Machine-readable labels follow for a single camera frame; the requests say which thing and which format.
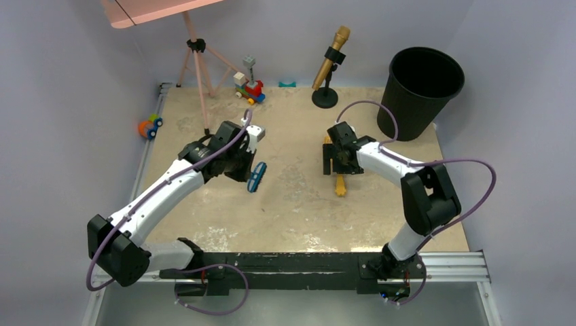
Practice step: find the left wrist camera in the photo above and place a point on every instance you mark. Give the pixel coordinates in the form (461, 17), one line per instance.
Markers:
(253, 135)

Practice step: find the black waste bin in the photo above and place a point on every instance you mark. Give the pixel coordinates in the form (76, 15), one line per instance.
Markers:
(420, 84)

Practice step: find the yellow slotted plastic scoop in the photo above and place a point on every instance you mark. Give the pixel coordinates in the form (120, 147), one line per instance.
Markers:
(340, 186)

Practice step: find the pink tripod stand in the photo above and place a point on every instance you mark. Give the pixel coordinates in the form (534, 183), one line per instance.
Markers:
(125, 14)

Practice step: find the blue hand brush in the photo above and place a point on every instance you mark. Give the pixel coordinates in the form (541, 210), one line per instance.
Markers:
(256, 176)

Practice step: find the gold microphone on stand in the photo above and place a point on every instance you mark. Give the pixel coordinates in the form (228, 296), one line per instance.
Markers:
(323, 95)

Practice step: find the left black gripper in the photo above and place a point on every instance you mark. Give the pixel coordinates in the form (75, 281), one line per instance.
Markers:
(244, 174)

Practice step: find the teal small block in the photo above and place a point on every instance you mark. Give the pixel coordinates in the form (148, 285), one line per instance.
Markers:
(292, 84)

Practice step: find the black base bar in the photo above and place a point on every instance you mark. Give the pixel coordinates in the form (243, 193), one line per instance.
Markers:
(363, 272)

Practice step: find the toy block train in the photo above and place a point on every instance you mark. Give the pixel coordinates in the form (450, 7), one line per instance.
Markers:
(246, 86)

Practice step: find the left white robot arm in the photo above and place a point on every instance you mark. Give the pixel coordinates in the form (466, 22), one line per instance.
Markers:
(116, 243)

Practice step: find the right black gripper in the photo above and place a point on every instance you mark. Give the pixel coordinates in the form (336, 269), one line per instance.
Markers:
(330, 151)

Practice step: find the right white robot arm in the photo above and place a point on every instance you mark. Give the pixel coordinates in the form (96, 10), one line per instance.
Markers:
(428, 195)

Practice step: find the aluminium frame rail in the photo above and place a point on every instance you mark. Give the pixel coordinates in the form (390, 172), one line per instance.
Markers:
(95, 274)

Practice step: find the orange green toy wheel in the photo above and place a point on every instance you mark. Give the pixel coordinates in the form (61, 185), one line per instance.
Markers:
(148, 128)

